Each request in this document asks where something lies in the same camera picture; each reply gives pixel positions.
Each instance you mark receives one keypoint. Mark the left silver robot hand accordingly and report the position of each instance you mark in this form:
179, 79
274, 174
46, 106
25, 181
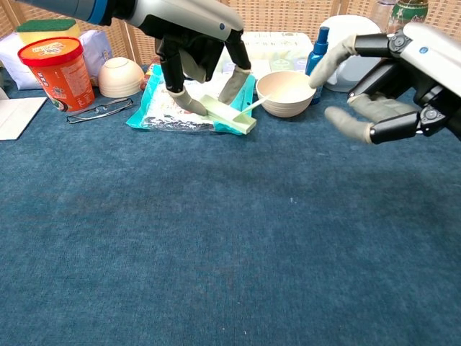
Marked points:
187, 18

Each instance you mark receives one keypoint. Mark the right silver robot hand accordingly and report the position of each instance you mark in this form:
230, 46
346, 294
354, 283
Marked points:
428, 54

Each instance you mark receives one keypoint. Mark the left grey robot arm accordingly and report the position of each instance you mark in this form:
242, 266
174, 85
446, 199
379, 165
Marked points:
72, 9

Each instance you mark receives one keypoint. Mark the green-capped seasoning bottle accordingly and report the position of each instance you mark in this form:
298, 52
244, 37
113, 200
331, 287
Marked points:
410, 9

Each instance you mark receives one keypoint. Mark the clear water bottle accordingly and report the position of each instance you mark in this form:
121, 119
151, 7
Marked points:
381, 12

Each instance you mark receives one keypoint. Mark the small purple tissue pack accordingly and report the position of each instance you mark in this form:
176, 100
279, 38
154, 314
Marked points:
302, 64
228, 67

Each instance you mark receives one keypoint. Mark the brown cookie snack bag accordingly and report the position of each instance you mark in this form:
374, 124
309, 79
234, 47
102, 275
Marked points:
149, 77

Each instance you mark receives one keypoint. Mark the upturned beige bowl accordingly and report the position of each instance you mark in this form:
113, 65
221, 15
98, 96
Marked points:
120, 77

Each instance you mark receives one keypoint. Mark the white plastic tissue pack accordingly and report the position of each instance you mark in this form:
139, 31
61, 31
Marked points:
97, 50

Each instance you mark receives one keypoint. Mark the teal clear food package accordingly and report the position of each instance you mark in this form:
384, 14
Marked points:
158, 111

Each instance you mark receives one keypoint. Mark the wicker folding screen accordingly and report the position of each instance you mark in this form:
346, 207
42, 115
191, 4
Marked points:
288, 14

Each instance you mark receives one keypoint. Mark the small green tissue pack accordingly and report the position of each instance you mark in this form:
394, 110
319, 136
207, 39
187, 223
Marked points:
283, 65

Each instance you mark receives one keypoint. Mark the blue spray bottle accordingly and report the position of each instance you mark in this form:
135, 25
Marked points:
317, 54

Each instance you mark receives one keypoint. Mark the beige open bowl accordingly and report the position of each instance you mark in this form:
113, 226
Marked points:
286, 99

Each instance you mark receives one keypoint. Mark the black-rimmed eyeglasses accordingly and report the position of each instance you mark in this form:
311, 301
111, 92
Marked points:
91, 112

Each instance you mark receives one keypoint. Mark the red instant noodle cup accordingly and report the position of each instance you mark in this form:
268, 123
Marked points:
61, 75

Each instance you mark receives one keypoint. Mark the green and yellow sponge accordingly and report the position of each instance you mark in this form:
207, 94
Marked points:
47, 30

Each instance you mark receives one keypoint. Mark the white paper sheet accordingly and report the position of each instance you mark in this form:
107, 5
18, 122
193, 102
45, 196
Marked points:
16, 117

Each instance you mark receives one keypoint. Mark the blue carpet table cover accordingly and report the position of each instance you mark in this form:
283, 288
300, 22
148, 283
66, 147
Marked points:
234, 234

